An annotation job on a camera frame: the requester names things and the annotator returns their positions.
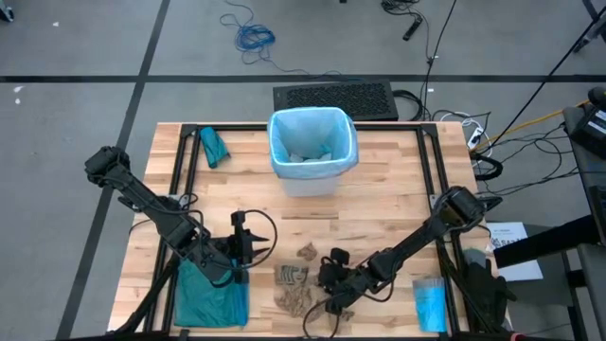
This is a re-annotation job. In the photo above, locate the white plastic trash bin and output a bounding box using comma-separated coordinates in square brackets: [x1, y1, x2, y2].
[267, 106, 360, 198]

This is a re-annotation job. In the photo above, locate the black labelled device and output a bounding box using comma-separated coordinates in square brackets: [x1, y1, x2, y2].
[567, 86, 606, 160]

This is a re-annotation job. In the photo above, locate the yellow cable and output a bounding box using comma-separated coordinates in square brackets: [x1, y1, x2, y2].
[472, 99, 591, 153]

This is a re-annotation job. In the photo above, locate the light blue trash bag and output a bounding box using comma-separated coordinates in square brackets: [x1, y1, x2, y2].
[267, 106, 360, 180]

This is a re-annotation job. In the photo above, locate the black glove pile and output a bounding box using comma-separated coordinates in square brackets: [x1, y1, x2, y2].
[461, 248, 518, 332]

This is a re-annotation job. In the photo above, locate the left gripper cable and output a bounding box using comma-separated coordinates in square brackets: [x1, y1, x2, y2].
[243, 208, 279, 272]

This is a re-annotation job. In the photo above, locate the brown paper scrap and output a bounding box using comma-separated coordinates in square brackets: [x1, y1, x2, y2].
[296, 242, 319, 261]

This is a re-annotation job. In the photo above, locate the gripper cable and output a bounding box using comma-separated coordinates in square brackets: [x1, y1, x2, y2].
[302, 293, 394, 339]
[243, 208, 279, 272]

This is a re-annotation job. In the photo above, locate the white paper sheet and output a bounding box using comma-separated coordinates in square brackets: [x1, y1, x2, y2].
[485, 221, 544, 282]

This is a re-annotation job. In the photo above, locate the black aluminium table frame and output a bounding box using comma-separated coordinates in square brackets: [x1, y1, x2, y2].
[113, 121, 510, 341]

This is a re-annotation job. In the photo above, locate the brown paper bag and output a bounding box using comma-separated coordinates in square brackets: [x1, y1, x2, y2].
[273, 262, 356, 324]

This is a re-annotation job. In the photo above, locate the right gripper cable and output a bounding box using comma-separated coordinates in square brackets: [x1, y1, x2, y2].
[302, 293, 394, 339]

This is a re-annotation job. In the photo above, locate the black power strip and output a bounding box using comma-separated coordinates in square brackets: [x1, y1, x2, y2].
[401, 13, 424, 42]

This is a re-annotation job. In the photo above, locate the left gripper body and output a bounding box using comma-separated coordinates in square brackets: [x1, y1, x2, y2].
[229, 224, 257, 267]

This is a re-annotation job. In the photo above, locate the white crumpled paper trash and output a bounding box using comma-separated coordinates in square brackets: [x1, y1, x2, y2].
[287, 150, 333, 165]

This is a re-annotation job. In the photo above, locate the blue bag roll pack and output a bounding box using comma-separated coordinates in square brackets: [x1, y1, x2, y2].
[411, 277, 449, 333]

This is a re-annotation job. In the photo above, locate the blue coiled cable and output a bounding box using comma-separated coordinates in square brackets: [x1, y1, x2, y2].
[219, 0, 313, 77]

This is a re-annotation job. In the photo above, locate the grey side desk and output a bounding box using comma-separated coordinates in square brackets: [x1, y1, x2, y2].
[561, 106, 606, 341]

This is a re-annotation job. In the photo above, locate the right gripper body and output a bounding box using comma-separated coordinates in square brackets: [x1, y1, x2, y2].
[325, 263, 379, 305]

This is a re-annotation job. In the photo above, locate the folded teal bag stack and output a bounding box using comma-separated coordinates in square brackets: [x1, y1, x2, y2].
[173, 258, 251, 329]

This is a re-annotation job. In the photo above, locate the crumpled teal bag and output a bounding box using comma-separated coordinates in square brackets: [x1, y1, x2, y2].
[198, 126, 232, 170]

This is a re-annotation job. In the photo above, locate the black coiled cable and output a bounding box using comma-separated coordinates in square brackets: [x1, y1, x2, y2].
[471, 151, 504, 182]

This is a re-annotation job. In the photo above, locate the black slanted bar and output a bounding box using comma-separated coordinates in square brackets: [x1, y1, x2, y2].
[492, 215, 606, 269]

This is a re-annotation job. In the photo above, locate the white power strip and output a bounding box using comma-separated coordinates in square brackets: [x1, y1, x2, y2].
[466, 125, 485, 151]

